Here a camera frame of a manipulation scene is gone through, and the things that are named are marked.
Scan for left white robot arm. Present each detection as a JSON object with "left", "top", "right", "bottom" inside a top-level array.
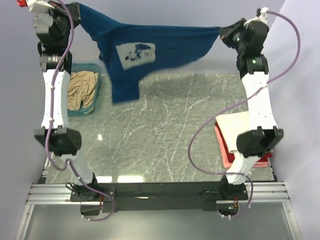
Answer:
[{"left": 28, "top": 0, "right": 100, "bottom": 201}]

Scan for folded red t-shirt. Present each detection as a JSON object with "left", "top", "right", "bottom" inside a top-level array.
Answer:
[{"left": 213, "top": 126, "right": 273, "bottom": 163}]

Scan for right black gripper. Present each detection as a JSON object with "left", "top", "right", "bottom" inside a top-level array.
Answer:
[{"left": 218, "top": 18, "right": 249, "bottom": 56}]

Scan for purple cable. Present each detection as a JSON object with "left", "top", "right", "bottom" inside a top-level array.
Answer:
[
  {"left": 44, "top": 0, "right": 117, "bottom": 223},
  {"left": 187, "top": 7, "right": 302, "bottom": 219}
]

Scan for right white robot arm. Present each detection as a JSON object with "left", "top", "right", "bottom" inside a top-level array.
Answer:
[{"left": 219, "top": 18, "right": 284, "bottom": 200}]

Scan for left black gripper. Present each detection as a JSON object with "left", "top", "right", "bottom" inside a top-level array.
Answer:
[{"left": 42, "top": 0, "right": 80, "bottom": 49}]

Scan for blue t-shirt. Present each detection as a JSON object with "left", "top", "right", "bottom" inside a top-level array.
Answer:
[{"left": 79, "top": 4, "right": 219, "bottom": 104}]

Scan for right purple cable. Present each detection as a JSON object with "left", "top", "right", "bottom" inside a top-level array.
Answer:
[{"left": 187, "top": 7, "right": 302, "bottom": 219}]

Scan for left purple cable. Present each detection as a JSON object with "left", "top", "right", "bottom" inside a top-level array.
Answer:
[{"left": 44, "top": 0, "right": 117, "bottom": 223}]

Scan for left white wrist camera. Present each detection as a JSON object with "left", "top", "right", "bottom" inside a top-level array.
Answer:
[{"left": 16, "top": 0, "right": 55, "bottom": 14}]

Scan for teal plastic basket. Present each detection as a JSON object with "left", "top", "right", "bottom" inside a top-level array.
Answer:
[{"left": 67, "top": 63, "right": 102, "bottom": 116}]

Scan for folded white t-shirt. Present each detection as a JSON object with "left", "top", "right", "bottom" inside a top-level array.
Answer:
[{"left": 215, "top": 111, "right": 250, "bottom": 153}]

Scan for folded pink t-shirt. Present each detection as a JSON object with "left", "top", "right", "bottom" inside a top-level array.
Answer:
[{"left": 214, "top": 130, "right": 271, "bottom": 169}]

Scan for black base beam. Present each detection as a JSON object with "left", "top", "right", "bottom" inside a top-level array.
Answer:
[{"left": 70, "top": 180, "right": 249, "bottom": 216}]

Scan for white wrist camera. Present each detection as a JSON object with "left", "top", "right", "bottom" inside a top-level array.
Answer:
[
  {"left": 243, "top": 7, "right": 269, "bottom": 27},
  {"left": 16, "top": 0, "right": 55, "bottom": 14}
]

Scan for aluminium frame rail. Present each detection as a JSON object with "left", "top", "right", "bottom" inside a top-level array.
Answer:
[{"left": 16, "top": 165, "right": 302, "bottom": 240}]

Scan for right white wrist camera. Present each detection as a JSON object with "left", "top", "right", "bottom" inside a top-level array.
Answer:
[{"left": 243, "top": 7, "right": 269, "bottom": 27}]

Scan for beige t-shirt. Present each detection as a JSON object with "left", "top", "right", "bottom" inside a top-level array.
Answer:
[{"left": 67, "top": 71, "right": 99, "bottom": 111}]

